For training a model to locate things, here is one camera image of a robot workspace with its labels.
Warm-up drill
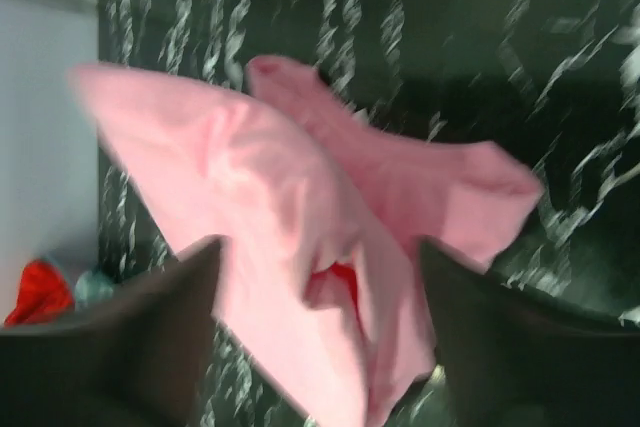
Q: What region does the red t shirt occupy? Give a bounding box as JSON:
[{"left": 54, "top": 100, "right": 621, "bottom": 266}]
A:
[{"left": 4, "top": 259, "right": 75, "bottom": 327}]

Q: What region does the pink t shirt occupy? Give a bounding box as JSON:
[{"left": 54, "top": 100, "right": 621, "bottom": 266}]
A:
[{"left": 70, "top": 56, "right": 542, "bottom": 426}]

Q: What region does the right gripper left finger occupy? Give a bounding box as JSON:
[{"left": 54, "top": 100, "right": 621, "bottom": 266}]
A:
[{"left": 1, "top": 237, "right": 223, "bottom": 426}]

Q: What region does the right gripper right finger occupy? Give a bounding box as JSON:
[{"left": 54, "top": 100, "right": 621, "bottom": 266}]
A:
[{"left": 419, "top": 237, "right": 639, "bottom": 426}]

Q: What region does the blue laundry basket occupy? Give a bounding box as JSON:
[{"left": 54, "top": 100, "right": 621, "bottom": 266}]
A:
[{"left": 73, "top": 270, "right": 115, "bottom": 310}]

